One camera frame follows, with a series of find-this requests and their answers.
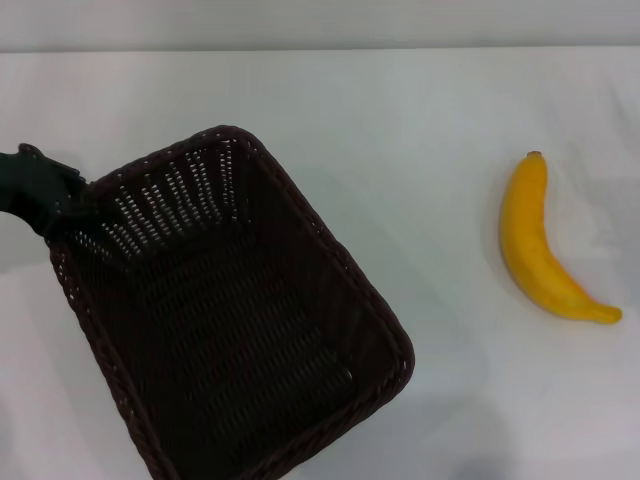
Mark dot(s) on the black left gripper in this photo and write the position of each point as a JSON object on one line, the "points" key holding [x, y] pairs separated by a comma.
{"points": [[30, 190]]}

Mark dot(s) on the yellow banana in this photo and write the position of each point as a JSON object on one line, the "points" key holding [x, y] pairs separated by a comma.
{"points": [[527, 250]]}

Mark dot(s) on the dark brown woven basket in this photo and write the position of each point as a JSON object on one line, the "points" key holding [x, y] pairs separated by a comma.
{"points": [[240, 320]]}

